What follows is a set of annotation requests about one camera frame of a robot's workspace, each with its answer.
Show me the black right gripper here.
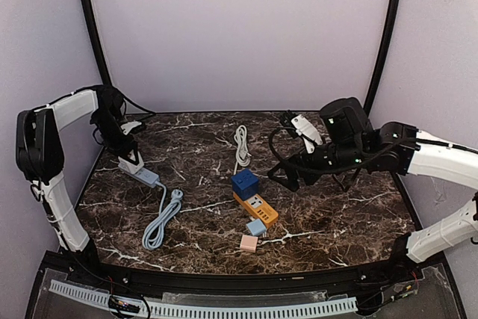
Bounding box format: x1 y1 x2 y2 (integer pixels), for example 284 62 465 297
267 142 367 192

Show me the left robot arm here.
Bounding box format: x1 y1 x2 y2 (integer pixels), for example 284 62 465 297
16 85 144 253

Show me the white power strip cable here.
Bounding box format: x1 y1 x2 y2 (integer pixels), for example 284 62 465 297
233 125 252 175

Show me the grey-blue coiled cable with plug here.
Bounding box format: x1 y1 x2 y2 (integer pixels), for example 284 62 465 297
142 180 184 251

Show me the black left frame post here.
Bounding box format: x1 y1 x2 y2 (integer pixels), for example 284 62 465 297
80 0 112 85

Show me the white cube socket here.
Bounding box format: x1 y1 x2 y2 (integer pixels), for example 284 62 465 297
119 162 144 173

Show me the light blue charger plug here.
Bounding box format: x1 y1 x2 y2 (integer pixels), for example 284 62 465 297
246 219 267 237

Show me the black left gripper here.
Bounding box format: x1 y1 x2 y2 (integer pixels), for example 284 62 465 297
91 111 137 164

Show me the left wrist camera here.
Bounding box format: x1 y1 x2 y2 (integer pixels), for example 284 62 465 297
96 85 125 120

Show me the orange power strip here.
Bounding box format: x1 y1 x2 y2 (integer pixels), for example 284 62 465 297
233 192 279 229

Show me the grey-blue power strip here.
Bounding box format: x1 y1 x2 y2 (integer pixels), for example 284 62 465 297
122 167 160 188

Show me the black frame post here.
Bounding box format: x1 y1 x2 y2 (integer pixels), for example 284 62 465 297
80 0 112 85
363 0 400 115

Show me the light blue slotted cable duct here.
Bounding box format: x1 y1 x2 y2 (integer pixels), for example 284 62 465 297
48 279 358 319

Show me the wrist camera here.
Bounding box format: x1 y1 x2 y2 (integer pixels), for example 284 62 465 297
319 97 373 145
96 85 125 120

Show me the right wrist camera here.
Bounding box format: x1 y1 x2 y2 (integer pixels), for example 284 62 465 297
319 97 373 145

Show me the dark blue cube socket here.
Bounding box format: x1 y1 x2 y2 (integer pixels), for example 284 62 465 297
231 168 259 201

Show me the pink charger plug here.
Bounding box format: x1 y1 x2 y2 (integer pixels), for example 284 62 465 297
240 235 258 253

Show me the black front table rail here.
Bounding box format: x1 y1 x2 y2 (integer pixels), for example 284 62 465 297
40 251 423 297

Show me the black right frame post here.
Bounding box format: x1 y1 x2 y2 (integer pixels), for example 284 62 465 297
363 0 400 115

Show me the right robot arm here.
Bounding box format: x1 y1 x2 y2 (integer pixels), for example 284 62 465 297
271 122 477 285

